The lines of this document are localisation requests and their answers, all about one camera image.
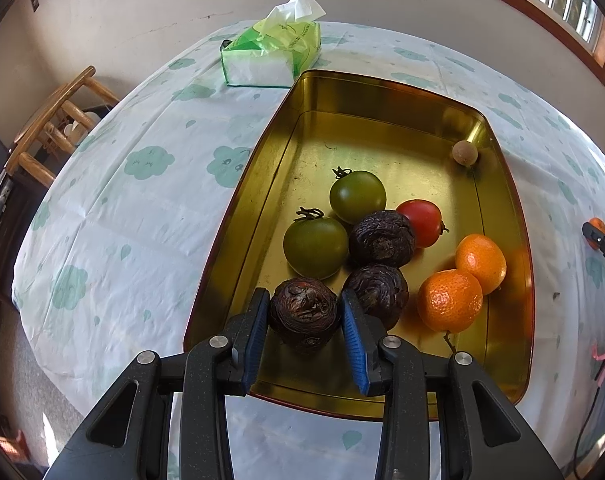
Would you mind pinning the dark water chestnut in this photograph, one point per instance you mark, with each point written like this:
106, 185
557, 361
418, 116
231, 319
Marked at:
305, 315
382, 237
380, 292

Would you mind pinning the small brown round fruit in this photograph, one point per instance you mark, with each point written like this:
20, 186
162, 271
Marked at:
465, 153

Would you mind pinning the large green tomato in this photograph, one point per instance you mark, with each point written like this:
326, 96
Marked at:
315, 248

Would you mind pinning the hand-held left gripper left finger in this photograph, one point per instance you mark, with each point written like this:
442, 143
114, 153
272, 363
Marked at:
251, 347

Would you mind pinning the red tomato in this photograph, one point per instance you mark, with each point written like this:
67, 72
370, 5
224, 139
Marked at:
422, 222

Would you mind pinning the cloud-print tablecloth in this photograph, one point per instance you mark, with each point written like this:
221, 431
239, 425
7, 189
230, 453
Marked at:
132, 200

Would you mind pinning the wooden chair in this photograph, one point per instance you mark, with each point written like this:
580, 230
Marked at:
57, 125

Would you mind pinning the small tangerine with stem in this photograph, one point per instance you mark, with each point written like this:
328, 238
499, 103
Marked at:
598, 227

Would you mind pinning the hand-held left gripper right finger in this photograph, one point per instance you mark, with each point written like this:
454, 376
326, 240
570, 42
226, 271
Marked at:
353, 347

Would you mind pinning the green tissue pack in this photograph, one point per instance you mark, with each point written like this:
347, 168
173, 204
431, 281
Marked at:
272, 52

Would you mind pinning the smooth-skinned orange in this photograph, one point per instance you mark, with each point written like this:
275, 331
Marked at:
481, 262

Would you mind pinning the rough-skinned orange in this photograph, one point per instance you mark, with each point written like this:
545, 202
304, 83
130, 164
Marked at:
450, 300

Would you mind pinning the gold metal tin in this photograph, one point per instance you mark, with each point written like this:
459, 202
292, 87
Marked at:
432, 170

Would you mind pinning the small green tomato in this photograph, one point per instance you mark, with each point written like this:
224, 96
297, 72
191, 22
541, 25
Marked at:
358, 196

